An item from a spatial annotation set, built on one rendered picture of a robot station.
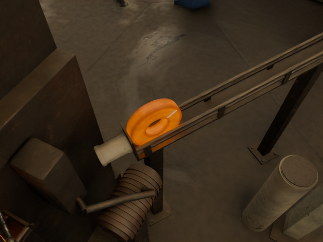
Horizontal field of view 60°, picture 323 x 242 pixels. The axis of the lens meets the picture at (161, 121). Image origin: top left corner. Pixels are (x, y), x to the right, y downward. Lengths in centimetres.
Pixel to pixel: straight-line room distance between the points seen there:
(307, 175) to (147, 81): 117
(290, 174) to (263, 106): 89
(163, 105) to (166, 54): 134
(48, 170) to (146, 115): 25
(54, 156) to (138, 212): 33
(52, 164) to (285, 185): 70
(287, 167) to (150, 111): 50
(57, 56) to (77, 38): 151
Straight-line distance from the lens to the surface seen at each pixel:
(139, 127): 72
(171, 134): 79
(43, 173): 63
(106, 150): 75
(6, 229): 50
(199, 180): 146
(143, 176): 88
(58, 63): 72
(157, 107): 70
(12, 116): 65
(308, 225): 131
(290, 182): 97
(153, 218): 138
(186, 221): 139
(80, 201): 79
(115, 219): 84
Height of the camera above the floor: 133
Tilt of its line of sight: 55 degrees down
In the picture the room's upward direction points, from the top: straight up
